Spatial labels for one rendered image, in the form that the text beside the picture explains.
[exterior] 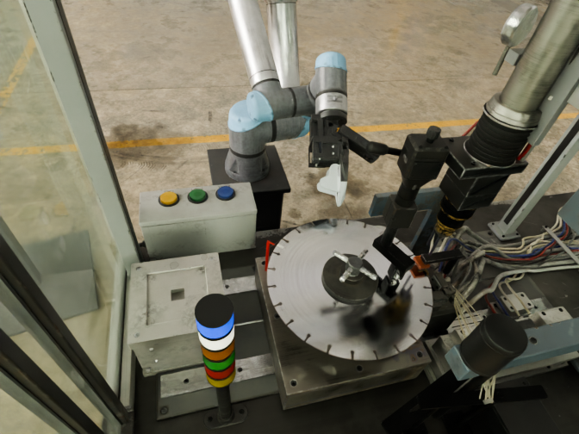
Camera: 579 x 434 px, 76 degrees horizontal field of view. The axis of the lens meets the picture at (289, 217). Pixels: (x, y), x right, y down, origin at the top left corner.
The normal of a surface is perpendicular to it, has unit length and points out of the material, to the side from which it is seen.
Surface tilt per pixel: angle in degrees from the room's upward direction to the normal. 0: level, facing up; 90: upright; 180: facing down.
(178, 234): 90
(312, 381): 0
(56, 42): 90
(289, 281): 0
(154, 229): 90
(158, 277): 0
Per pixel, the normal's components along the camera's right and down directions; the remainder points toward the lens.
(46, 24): 0.24, 0.71
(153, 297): 0.09, -0.69
